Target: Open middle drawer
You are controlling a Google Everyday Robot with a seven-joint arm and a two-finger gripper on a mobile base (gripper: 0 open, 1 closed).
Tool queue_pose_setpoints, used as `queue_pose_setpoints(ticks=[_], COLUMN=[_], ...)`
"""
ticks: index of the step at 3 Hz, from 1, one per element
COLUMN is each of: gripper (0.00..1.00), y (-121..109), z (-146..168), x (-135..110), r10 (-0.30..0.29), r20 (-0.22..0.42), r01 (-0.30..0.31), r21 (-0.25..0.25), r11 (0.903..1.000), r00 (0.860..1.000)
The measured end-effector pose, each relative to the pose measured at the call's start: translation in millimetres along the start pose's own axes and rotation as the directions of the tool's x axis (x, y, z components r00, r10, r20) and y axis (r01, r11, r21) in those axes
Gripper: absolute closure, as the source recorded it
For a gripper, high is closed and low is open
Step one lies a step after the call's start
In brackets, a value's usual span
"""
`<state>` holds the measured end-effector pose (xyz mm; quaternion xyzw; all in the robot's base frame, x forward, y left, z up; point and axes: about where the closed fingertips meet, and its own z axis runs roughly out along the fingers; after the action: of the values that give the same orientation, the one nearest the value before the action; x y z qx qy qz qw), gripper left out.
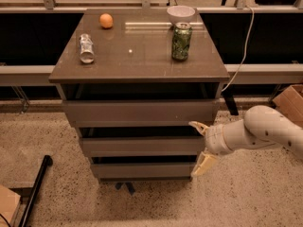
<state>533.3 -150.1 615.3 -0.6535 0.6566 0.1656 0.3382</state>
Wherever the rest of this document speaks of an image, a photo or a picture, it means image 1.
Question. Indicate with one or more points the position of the lying silver can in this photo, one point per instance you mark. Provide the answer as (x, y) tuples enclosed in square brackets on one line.
[(87, 54)]

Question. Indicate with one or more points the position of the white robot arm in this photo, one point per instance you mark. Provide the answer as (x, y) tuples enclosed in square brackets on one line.
[(261, 128)]

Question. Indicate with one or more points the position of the black pole on floor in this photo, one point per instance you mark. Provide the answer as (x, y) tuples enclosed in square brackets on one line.
[(46, 163)]

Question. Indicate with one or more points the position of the white bowl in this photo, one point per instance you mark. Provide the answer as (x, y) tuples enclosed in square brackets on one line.
[(179, 14)]

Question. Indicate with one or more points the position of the grey metal railing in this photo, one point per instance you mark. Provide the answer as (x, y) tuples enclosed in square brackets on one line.
[(37, 75)]

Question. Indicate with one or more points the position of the grey bottom drawer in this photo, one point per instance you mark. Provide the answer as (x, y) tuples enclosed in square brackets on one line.
[(136, 171)]

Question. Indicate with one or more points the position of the grey drawer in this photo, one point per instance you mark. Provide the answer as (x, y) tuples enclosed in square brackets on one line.
[(142, 146), (136, 171), (83, 114)]

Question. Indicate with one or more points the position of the green soda can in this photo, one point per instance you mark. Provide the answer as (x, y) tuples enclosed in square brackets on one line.
[(181, 41)]

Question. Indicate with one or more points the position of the cardboard box bottom left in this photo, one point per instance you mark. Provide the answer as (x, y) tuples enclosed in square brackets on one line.
[(9, 206)]

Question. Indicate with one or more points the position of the grey top drawer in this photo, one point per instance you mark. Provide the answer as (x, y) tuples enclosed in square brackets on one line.
[(83, 114)]

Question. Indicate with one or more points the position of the grey drawer cabinet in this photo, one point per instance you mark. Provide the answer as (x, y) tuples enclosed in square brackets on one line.
[(133, 62)]

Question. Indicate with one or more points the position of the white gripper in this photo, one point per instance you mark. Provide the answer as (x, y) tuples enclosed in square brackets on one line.
[(215, 140)]

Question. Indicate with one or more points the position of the cardboard box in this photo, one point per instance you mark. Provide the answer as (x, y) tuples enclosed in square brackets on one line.
[(9, 206), (290, 103)]

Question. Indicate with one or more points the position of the orange fruit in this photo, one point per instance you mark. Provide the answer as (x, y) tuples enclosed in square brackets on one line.
[(106, 20)]

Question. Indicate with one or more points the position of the cardboard box right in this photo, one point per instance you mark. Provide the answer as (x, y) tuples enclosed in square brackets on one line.
[(290, 103)]

